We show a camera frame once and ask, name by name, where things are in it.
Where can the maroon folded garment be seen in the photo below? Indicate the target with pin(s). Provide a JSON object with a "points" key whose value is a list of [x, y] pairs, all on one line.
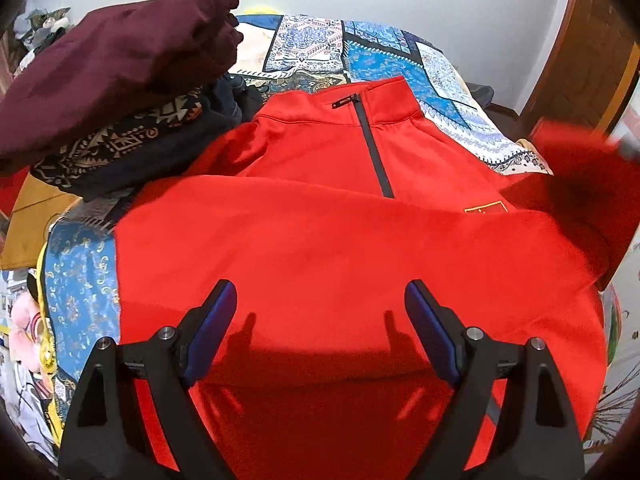
{"points": [[115, 60]]}

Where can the brown wooden door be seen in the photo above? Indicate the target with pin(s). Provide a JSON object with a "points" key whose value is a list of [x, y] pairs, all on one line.
{"points": [[585, 60]]}

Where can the white floral bed sheet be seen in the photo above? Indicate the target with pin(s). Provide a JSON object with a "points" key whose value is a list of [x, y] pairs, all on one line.
{"points": [[622, 360]]}

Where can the grey green clutter heap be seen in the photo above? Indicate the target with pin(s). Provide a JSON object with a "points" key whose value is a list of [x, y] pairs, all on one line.
{"points": [[42, 27]]}

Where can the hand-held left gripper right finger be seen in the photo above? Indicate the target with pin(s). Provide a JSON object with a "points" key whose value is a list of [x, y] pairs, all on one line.
{"points": [[430, 330]]}

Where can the blue patchwork bedspread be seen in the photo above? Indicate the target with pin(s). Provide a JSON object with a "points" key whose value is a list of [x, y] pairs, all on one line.
{"points": [[380, 55]]}

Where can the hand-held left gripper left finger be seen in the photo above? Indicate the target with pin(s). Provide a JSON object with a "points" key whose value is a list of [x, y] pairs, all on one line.
{"points": [[212, 330]]}

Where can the mustard yellow cloth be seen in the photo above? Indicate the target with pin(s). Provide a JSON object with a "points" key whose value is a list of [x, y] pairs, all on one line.
{"points": [[35, 220]]}

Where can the dark cloth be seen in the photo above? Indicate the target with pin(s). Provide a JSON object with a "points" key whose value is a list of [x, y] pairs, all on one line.
{"points": [[481, 94]]}

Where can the black beige patterned garment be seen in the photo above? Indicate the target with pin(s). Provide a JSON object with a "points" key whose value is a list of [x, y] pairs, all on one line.
{"points": [[115, 145]]}

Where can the red zip-neck jacket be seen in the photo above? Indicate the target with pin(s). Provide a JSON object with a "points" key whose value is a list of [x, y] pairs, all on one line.
{"points": [[325, 240]]}

